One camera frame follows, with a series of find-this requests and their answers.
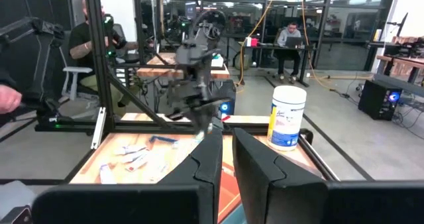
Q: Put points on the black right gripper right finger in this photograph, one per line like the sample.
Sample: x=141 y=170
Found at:
x=265 y=191

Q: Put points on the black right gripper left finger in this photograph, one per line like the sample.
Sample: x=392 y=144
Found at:
x=205 y=171

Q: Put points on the blue disposable razor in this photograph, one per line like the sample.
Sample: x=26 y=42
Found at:
x=162 y=139

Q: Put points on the white tube red print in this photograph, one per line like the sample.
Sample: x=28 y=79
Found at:
x=137 y=163

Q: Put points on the black monitor on arm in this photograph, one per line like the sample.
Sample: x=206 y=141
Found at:
x=401 y=23

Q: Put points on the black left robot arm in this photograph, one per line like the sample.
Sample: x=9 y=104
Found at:
x=195 y=53

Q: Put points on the orange plastic bin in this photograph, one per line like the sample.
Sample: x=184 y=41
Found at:
x=228 y=187

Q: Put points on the black computer tower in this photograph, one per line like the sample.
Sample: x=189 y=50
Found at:
x=377 y=99
x=228 y=98

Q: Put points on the teal plastic bin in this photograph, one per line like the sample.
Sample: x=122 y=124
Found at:
x=236 y=217

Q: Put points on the wooden workshop table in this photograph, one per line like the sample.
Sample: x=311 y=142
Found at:
x=159 y=72

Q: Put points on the white disinfecting wipes canister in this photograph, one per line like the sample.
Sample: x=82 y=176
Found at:
x=286 y=118

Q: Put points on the white tube blue print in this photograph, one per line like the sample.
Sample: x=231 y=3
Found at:
x=130 y=149

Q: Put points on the red and white box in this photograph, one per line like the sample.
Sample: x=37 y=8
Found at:
x=251 y=41

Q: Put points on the black office desk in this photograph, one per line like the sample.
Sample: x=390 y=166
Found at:
x=265 y=46

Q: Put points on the silver aluminium strut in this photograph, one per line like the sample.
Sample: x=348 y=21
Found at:
x=98 y=128

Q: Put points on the person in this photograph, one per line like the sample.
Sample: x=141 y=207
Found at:
x=79 y=41
x=289 y=48

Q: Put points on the grey laptop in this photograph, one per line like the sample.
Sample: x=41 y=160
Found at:
x=293 y=41

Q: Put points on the white office chair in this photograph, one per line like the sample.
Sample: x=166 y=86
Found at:
x=74 y=75

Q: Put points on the wooden workbench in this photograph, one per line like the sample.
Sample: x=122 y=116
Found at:
x=404 y=61

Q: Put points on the person's hand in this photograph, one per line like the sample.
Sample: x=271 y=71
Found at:
x=8 y=99

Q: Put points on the black aluminium frame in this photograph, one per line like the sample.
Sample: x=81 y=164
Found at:
x=99 y=51

